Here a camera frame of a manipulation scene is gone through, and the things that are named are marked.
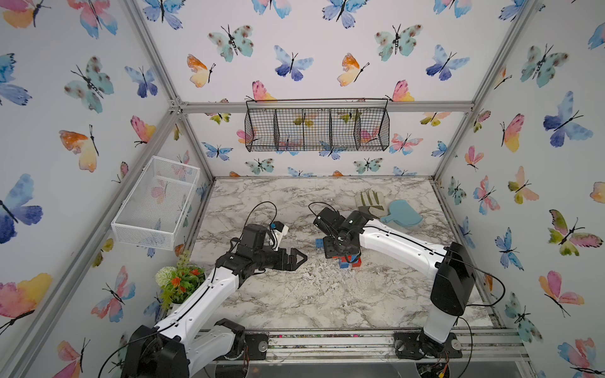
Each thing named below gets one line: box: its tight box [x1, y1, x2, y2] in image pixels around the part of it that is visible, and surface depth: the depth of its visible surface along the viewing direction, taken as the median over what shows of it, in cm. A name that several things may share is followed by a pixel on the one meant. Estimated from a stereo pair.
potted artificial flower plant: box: [155, 249, 207, 313], surface depth 73 cm
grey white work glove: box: [354, 189, 390, 219], surface depth 113 cm
